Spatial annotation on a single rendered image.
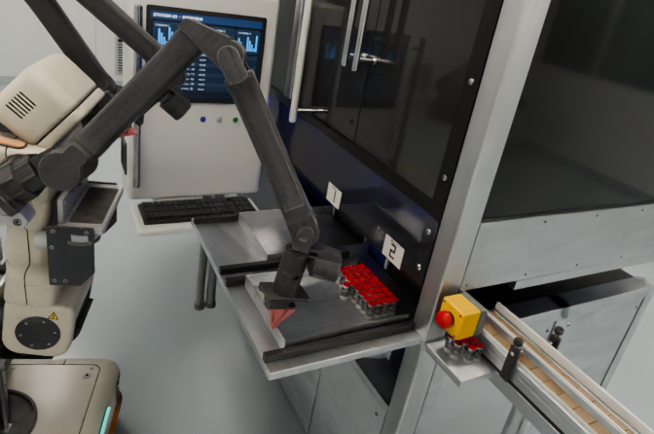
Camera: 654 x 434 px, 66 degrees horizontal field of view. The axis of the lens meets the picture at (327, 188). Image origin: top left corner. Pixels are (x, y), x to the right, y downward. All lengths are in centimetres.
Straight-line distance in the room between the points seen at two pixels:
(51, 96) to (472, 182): 90
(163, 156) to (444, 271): 110
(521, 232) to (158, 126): 121
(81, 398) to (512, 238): 142
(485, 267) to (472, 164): 29
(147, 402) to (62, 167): 139
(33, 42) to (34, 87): 518
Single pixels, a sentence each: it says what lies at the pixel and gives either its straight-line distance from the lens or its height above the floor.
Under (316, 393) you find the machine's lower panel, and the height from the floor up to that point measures 30.
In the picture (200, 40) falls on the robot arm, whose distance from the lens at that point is 98.
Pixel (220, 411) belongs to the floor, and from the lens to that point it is 225.
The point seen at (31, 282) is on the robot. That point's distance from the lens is 141.
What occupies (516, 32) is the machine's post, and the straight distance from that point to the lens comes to 106.
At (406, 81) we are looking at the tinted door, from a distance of 131.
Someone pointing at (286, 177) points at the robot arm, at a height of 127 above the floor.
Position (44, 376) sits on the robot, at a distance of 204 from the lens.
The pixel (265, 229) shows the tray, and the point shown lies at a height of 88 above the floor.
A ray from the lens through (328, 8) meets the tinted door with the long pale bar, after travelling 169.
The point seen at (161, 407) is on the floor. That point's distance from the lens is 227.
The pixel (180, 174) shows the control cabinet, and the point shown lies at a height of 90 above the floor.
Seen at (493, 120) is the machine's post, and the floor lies 144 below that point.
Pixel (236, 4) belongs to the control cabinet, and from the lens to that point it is 182.
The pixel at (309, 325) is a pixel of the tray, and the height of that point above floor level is 88.
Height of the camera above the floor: 167
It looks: 23 degrees down
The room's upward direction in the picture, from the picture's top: 10 degrees clockwise
